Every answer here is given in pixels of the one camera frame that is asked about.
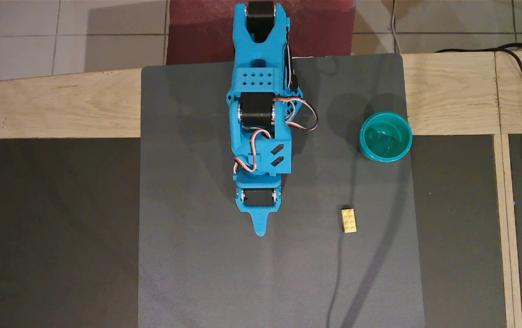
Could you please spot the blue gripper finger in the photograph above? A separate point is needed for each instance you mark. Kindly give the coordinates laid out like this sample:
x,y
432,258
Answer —
x,y
260,225

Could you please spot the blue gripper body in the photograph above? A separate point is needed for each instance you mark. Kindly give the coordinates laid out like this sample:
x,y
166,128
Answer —
x,y
258,199

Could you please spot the pale yellow lego brick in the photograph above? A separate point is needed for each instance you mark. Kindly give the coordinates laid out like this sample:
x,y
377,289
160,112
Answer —
x,y
349,220

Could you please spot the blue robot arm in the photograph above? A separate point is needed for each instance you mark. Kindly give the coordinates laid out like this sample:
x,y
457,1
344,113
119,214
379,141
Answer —
x,y
261,54

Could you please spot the gray rubber mat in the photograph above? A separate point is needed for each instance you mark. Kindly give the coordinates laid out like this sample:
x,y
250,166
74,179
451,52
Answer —
x,y
197,228

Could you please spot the teal plastic cup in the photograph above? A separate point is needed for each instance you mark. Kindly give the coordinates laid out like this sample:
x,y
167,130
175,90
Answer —
x,y
386,139

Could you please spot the dark red rug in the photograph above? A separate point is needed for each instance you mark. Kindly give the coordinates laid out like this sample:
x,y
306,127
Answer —
x,y
197,27

